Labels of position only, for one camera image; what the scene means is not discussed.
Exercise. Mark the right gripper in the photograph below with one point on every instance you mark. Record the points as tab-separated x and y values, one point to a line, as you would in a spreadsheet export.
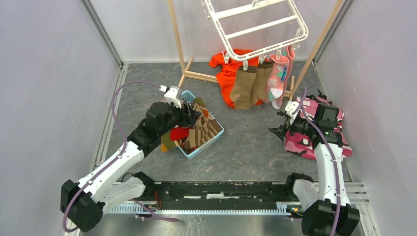
279	131

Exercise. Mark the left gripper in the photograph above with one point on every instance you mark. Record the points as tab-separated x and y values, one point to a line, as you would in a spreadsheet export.
188	115

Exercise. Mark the brown tan sock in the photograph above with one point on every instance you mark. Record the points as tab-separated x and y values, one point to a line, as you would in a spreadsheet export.
240	94
258	90

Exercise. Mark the pink sock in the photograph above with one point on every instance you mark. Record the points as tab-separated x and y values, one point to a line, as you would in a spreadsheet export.
275	81
290	54

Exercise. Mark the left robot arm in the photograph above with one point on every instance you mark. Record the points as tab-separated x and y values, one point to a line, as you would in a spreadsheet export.
85	201

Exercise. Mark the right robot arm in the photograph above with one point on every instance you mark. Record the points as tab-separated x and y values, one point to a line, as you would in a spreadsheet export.
327	209

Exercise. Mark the pile of socks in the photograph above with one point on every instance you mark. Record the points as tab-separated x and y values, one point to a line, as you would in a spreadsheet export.
205	128

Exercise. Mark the white clip hanger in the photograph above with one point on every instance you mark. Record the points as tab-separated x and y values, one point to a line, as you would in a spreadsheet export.
257	28

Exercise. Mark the light blue basket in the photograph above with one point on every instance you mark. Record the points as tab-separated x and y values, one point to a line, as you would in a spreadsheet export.
188	96

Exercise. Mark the olive green striped sock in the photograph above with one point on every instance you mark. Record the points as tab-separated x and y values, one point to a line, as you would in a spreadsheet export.
167	143

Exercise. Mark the wooden drying rack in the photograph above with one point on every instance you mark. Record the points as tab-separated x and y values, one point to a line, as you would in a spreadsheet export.
295	83

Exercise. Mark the orange shirt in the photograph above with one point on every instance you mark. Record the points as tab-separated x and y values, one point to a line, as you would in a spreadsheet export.
226	77

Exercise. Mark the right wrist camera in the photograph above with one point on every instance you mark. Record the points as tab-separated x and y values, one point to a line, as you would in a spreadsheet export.
291	110

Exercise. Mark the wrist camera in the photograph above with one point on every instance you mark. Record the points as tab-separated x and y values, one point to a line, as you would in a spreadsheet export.
172	95
291	110

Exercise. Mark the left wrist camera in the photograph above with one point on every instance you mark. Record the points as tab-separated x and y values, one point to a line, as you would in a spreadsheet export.
172	95

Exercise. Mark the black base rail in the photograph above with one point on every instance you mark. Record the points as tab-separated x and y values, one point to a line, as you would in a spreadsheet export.
217	195

